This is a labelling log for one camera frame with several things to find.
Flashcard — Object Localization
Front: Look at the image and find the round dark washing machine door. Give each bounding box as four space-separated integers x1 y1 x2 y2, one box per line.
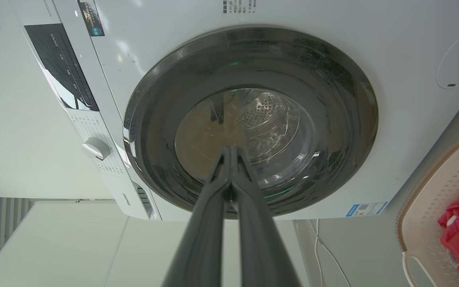
123 26 379 219

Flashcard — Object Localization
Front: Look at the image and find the silver washing machine dial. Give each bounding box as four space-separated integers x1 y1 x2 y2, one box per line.
82 137 111 161

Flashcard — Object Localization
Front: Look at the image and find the white power cable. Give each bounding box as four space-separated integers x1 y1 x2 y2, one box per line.
307 219 351 287

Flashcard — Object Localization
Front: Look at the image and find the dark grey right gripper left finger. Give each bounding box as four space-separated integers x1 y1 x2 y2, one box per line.
162 146 232 287

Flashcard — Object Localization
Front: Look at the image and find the white front-load washing machine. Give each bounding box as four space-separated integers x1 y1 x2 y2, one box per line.
11 0 459 222

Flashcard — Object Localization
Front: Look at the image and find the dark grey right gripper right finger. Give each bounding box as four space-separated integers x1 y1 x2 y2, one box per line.
231 146 302 287

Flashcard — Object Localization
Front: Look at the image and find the pink perforated laundry basket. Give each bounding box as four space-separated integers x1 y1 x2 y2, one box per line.
396 136 459 287

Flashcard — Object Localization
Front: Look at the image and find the blue energy label sticker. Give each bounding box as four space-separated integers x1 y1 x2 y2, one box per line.
346 201 388 217

